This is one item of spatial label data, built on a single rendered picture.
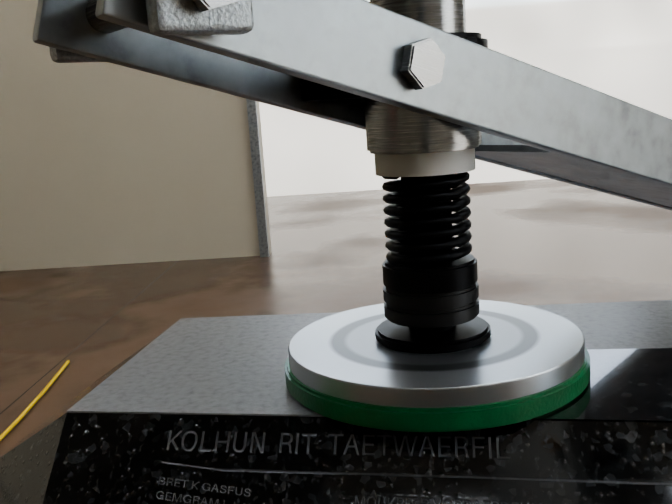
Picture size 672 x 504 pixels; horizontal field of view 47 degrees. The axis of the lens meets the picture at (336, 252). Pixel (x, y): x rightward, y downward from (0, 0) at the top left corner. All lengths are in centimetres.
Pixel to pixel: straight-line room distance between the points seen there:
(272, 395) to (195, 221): 498
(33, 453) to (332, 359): 23
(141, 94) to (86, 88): 38
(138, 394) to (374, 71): 30
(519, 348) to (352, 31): 24
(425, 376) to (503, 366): 5
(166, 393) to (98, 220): 513
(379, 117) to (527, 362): 19
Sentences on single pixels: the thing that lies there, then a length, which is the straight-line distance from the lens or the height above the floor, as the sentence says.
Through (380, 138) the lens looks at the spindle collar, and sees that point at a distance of 53.
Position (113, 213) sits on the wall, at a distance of 567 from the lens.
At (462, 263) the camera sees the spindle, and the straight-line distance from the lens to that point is 55.
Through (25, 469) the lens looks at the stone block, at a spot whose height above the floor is 78.
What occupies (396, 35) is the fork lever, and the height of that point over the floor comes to 106.
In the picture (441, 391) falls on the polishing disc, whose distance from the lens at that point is 48.
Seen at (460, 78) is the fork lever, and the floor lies 103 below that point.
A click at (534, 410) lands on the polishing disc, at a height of 83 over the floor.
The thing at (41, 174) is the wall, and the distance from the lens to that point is 581.
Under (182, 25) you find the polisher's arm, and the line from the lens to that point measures 37.
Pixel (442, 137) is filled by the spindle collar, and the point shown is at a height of 99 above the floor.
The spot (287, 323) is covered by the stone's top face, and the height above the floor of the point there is 82.
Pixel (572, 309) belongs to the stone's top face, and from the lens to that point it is 75.
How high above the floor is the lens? 102
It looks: 11 degrees down
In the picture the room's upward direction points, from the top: 4 degrees counter-clockwise
